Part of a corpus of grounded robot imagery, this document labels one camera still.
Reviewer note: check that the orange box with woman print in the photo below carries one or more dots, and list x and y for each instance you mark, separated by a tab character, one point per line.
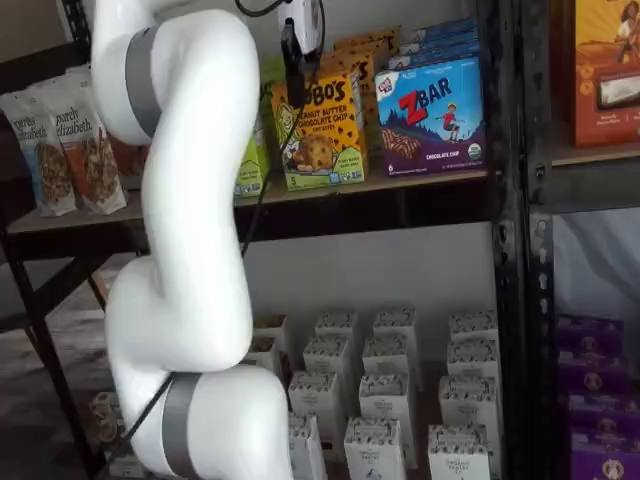
600	75

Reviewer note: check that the blue label granola bag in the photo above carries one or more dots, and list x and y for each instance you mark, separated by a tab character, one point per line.
30	150

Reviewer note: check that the orange label granola bag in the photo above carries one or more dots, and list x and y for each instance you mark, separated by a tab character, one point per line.
95	165

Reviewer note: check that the brown wooden shelf board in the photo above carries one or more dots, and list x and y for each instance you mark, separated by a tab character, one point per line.
427	400
600	155
100	220

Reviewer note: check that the green Bobo's apple pie box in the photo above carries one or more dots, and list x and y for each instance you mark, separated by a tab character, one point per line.
250	170
272	75

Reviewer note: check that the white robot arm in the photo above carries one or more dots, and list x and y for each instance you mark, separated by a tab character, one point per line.
190	150

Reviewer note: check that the white floral print box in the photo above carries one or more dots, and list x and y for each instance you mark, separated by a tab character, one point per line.
385	405
305	450
457	457
395	325
315	400
327	357
472	327
372	455
472	362
385	357
467	405
336	327

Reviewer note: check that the black metal shelf frame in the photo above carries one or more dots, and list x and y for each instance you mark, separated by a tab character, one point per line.
540	320
375	210

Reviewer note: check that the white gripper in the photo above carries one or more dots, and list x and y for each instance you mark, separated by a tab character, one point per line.
307	20

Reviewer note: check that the red label granola bag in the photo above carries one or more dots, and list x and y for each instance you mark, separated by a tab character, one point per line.
127	157

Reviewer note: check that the orange Bobo's peanut butter box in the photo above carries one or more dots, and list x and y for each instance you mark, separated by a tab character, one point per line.
325	140
360	65
370	42

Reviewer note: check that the yellow label granola box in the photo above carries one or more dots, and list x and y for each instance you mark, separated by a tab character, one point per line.
272	330
263	355

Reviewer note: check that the purple snack box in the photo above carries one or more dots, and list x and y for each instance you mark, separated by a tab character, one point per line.
605	415
605	460
590	335
592	375

